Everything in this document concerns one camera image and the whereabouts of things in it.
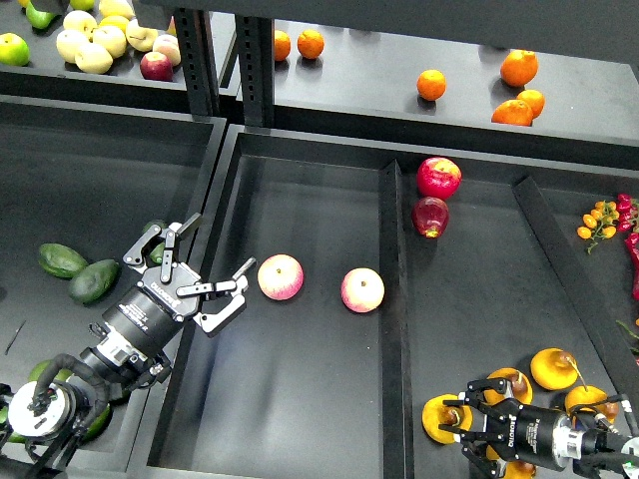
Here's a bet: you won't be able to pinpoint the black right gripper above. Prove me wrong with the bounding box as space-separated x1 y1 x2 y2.
438 377 585 479

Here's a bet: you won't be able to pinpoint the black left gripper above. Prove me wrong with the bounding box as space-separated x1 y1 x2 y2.
102 213 258 358

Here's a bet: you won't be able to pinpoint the dark green avocado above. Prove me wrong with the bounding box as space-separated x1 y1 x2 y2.
68 258 120 304

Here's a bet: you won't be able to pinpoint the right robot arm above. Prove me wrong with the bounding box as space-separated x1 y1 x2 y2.
436 377 638 478

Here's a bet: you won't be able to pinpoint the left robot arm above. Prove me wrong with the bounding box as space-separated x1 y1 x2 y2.
1 214 256 478

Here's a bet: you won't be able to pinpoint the dark avocado upper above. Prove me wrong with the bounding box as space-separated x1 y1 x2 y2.
142 220 167 264

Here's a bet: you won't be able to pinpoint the yellow pear bottom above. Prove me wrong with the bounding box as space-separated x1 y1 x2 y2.
486 445 536 479

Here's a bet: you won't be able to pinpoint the dark avocado far left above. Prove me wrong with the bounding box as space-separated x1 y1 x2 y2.
38 242 89 279

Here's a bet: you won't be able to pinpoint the black tray divider centre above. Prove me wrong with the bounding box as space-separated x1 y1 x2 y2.
379 161 414 478

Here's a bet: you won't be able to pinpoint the pink apple left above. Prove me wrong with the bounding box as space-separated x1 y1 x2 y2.
258 253 304 300

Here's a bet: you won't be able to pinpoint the pink apple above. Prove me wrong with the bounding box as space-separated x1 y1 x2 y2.
340 267 385 313
258 253 304 300

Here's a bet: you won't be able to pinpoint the light green mango upper left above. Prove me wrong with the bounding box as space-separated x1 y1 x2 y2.
27 359 72 382

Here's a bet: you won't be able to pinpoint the black left tray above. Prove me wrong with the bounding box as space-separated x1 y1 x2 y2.
0 93 230 479

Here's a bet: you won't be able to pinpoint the black tray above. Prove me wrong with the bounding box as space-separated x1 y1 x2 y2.
124 123 416 479
0 93 230 479

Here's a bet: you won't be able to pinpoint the light green mango lower right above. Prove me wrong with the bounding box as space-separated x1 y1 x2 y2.
83 404 112 442

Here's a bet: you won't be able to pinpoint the black middle tray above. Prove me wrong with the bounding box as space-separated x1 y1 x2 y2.
124 123 416 479

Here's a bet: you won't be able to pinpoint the pink apple right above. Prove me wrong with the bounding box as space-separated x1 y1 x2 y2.
340 267 385 313

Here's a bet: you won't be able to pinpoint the dark red apple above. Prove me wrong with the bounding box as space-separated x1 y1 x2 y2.
411 197 449 240

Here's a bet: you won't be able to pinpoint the red apple on shelf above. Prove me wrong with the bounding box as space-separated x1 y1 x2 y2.
140 51 174 82

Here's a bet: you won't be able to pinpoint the orange cherry tomato bunch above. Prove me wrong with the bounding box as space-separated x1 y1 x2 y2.
576 201 619 254

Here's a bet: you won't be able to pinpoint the pale pink peach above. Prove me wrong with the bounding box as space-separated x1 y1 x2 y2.
152 34 182 67

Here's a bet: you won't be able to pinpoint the bright red apple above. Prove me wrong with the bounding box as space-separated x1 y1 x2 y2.
416 157 462 201

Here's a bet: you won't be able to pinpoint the red chili peppers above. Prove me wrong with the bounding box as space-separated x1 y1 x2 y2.
617 194 639 300

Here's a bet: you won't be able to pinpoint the yellow lemon on shelf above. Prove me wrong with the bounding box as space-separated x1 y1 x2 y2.
99 15 130 33

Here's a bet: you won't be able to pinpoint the green apple on shelf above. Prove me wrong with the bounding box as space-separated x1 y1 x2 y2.
0 32 30 67

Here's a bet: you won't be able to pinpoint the green pepper on shelf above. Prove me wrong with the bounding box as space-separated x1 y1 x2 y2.
25 1 59 30

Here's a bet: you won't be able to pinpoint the black shelf post left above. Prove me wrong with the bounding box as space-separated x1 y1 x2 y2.
174 8 221 117

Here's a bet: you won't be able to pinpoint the black shelf post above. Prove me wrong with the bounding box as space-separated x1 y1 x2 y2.
235 15 275 128
174 8 221 117

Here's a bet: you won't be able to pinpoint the orange half hidden by post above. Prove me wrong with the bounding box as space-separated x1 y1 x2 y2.
274 30 292 62

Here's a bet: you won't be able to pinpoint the black shelf post right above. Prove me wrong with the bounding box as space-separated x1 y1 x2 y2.
235 15 275 128

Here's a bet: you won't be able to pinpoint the orange near post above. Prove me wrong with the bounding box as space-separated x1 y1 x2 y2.
297 29 324 60

